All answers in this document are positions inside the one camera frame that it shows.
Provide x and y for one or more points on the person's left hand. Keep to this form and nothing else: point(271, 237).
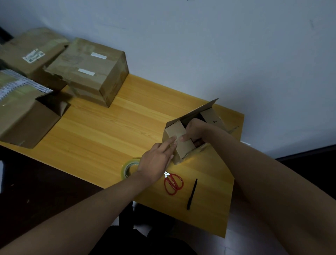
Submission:
point(153, 161)

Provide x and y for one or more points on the cardboard box with shipping label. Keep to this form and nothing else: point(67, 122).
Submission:
point(23, 55)

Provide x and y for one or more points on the small cardboard box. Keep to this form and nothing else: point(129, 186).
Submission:
point(182, 151)

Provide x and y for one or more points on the person's black trousers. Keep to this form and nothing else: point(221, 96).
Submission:
point(147, 236)

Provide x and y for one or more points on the person's right hand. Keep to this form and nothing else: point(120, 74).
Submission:
point(195, 130)

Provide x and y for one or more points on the clear packing tape roll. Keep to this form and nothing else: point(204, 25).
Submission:
point(125, 168)

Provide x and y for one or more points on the person's left forearm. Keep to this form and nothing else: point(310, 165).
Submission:
point(78, 218)

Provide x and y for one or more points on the person's right forearm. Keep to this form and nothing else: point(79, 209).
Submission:
point(275, 197)

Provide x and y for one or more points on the cardboard box with white strips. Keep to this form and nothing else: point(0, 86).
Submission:
point(89, 71)

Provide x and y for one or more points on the person's right thumb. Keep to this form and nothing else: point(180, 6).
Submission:
point(187, 138)

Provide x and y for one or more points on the open cardboard box striped label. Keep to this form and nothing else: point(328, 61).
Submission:
point(23, 115)

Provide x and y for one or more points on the black pen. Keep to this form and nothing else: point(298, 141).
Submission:
point(192, 193)

